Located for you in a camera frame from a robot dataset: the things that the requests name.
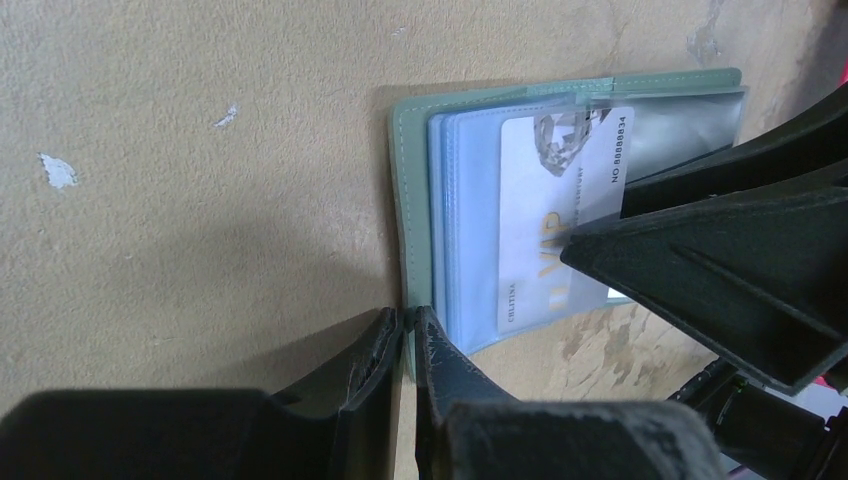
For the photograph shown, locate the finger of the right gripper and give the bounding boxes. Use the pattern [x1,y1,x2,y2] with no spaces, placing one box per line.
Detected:
[621,84,847,218]
[561,186,847,394]

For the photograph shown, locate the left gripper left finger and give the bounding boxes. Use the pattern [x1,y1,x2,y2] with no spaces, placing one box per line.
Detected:
[1,308,403,479]

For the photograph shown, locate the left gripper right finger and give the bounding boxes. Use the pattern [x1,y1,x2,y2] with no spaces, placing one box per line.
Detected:
[413,306,725,479]

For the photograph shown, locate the white VIP card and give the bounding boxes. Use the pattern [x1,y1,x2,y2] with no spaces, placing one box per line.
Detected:
[497,107,634,335]

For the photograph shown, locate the green card holder wallet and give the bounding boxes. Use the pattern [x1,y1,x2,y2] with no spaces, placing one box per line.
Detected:
[388,68,746,355]

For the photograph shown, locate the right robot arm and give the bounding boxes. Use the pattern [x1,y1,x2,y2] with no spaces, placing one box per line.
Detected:
[561,86,847,479]

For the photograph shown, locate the pink framed whiteboard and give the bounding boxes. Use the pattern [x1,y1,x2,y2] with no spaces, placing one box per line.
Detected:
[823,359,847,396]

